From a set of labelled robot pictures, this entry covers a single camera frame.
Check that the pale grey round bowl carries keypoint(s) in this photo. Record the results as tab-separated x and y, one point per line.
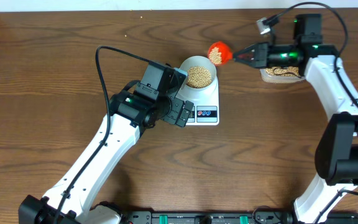
199	61

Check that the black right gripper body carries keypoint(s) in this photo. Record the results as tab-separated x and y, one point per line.
263	55

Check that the soybeans in container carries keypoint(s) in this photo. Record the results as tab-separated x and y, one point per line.
285	72

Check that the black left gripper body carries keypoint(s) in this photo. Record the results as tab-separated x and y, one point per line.
176	105

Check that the red plastic measuring scoop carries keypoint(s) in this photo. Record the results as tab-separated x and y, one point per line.
226	53

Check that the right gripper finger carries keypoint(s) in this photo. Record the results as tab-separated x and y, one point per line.
246	52
249	61

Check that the clear plastic container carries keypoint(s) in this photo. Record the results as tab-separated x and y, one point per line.
279	79

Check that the soybeans in bowl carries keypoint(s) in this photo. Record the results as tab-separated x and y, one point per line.
199	77

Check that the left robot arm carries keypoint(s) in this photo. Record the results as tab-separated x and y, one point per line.
71	199

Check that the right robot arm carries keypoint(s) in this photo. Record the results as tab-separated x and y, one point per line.
336	157

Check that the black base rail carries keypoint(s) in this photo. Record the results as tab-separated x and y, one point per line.
261	216

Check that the white digital kitchen scale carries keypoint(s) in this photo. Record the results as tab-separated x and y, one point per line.
205	111

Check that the soybeans in scoop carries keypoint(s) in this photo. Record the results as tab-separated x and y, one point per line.
215	56

